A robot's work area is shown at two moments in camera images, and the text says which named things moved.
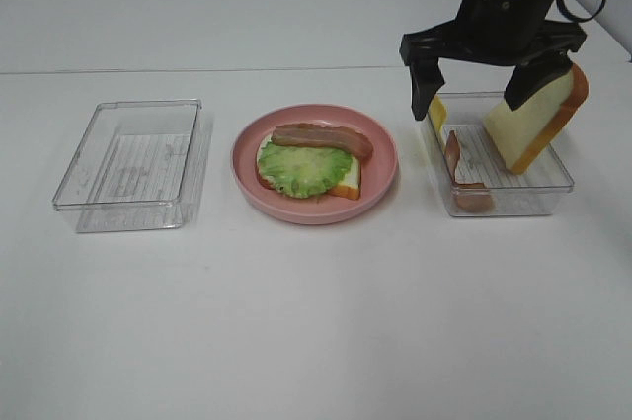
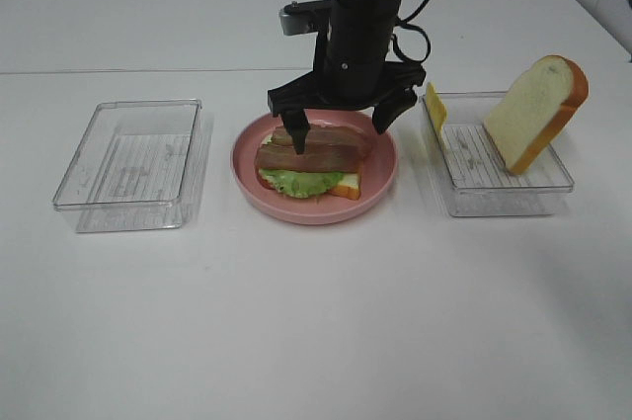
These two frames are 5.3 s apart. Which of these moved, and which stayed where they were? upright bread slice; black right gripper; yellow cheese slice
Moved: black right gripper
Stayed: upright bread slice; yellow cheese slice
